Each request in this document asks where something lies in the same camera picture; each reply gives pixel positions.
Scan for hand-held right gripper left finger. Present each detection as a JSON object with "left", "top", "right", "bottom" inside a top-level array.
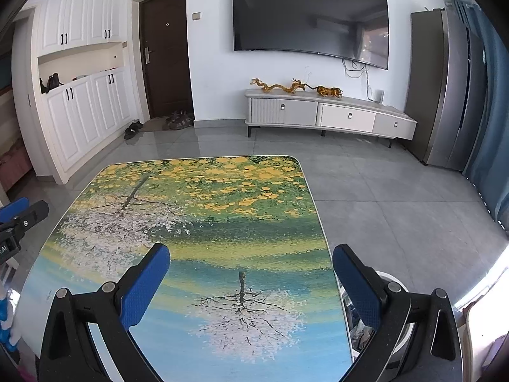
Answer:
[{"left": 39, "top": 243, "right": 171, "bottom": 382}]

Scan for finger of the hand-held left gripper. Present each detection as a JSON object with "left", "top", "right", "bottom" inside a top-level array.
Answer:
[{"left": 0, "top": 198, "right": 50, "bottom": 239}]

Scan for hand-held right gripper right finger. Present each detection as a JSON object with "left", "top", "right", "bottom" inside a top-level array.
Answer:
[{"left": 332, "top": 244, "right": 464, "bottom": 382}]

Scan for white round waste bin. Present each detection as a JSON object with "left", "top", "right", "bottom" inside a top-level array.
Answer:
[{"left": 338, "top": 270, "right": 415, "bottom": 382}]

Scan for person's left forearm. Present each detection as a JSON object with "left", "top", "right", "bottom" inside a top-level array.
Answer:
[{"left": 0, "top": 286, "right": 20, "bottom": 363}]

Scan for pink cushioned bench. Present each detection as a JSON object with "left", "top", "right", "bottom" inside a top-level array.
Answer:
[{"left": 0, "top": 88, "right": 35, "bottom": 204}]

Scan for table with tree print top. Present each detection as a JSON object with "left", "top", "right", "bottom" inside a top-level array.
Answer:
[{"left": 12, "top": 155, "right": 355, "bottom": 382}]

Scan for white built-in cabinet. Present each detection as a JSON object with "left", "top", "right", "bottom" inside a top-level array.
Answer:
[{"left": 12, "top": 0, "right": 135, "bottom": 186}]

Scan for beige sofa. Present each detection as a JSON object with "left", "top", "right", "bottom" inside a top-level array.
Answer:
[{"left": 457, "top": 271, "right": 509, "bottom": 382}]

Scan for black bag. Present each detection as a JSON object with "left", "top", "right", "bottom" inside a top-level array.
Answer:
[{"left": 40, "top": 73, "right": 64, "bottom": 95}]

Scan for pair of brown sandals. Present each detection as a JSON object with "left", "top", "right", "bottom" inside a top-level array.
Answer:
[{"left": 162, "top": 110, "right": 195, "bottom": 131}]

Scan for white television cabinet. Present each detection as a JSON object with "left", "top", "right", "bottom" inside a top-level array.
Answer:
[{"left": 243, "top": 88, "right": 418, "bottom": 141}]

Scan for golden tiger figurine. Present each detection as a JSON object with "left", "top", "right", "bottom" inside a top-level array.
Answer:
[{"left": 316, "top": 85, "right": 344, "bottom": 99}]

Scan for dark brown door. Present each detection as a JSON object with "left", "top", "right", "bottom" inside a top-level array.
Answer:
[{"left": 138, "top": 0, "right": 195, "bottom": 121}]

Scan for blue curtain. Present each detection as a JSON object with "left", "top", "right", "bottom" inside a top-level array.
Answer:
[{"left": 453, "top": 0, "right": 509, "bottom": 241}]

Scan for grey refrigerator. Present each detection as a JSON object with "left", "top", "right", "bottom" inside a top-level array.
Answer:
[{"left": 403, "top": 6, "right": 489, "bottom": 173}]

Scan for golden dragon figurine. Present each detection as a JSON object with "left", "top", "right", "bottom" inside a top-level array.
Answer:
[{"left": 250, "top": 77, "right": 316, "bottom": 95}]

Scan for television cables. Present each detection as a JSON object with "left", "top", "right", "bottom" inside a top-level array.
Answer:
[{"left": 341, "top": 59, "right": 373, "bottom": 101}]

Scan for wall-mounted black television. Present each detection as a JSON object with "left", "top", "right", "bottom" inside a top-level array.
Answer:
[{"left": 232, "top": 0, "right": 389, "bottom": 71}]

